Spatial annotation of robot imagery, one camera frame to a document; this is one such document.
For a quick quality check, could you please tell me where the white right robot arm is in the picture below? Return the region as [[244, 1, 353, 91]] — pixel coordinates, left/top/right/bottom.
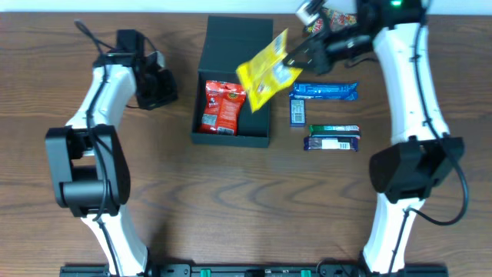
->
[[283, 0, 466, 276]]

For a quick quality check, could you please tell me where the purple chocolate bar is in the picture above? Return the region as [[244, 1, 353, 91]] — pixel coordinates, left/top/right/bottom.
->
[[304, 136, 359, 152]]

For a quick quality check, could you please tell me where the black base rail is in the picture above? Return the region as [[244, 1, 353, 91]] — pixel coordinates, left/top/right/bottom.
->
[[59, 259, 449, 277]]

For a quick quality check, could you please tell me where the dark green open box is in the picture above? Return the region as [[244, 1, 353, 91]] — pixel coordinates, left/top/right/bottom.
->
[[191, 15, 274, 148]]

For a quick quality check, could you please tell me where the green candy bar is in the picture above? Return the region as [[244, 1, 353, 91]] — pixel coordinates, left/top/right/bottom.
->
[[309, 125, 361, 138]]

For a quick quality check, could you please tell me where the red orange candy bag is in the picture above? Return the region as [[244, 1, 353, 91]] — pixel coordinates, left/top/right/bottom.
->
[[198, 81, 247, 135]]

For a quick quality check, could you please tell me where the blue long cookie pack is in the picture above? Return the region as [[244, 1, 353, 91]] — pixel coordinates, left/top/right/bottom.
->
[[289, 82, 358, 101]]

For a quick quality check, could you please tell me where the yellow snack bag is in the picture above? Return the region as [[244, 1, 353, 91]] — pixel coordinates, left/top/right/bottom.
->
[[236, 28, 302, 113]]

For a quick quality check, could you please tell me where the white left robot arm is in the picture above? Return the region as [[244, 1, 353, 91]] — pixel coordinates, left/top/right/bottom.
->
[[45, 51, 174, 276]]

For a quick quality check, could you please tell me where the Haribo gummy candy bag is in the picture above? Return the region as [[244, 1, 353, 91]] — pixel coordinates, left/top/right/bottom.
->
[[303, 8, 357, 37]]

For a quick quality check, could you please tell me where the small blue gum pack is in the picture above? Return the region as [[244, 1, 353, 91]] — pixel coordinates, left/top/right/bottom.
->
[[290, 98, 306, 127]]

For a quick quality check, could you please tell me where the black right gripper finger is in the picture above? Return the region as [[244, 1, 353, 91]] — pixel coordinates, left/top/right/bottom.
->
[[287, 39, 311, 58], [286, 58, 315, 70]]

